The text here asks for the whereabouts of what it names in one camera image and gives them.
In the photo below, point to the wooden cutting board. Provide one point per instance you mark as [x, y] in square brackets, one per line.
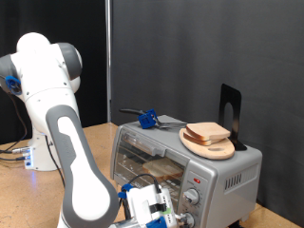
[212, 152]

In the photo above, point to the metal oven rack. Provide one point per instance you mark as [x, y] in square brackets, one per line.
[133, 166]

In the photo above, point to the black metal bookend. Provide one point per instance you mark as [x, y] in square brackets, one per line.
[236, 114]

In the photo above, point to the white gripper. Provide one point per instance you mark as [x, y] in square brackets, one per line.
[139, 202]

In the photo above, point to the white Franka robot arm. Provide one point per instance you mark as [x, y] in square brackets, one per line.
[82, 177]

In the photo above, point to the silver toaster oven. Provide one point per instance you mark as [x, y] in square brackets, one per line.
[218, 177]

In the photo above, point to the spatula with blue grip block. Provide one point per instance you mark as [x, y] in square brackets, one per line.
[146, 120]

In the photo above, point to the metal pole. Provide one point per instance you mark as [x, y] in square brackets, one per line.
[108, 47]

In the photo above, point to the red oven indicator light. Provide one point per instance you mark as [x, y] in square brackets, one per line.
[196, 181]

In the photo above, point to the silver oven knob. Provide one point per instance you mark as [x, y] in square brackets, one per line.
[190, 220]
[191, 197]

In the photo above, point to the white bread slice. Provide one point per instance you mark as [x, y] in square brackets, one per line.
[196, 141]
[163, 167]
[207, 130]

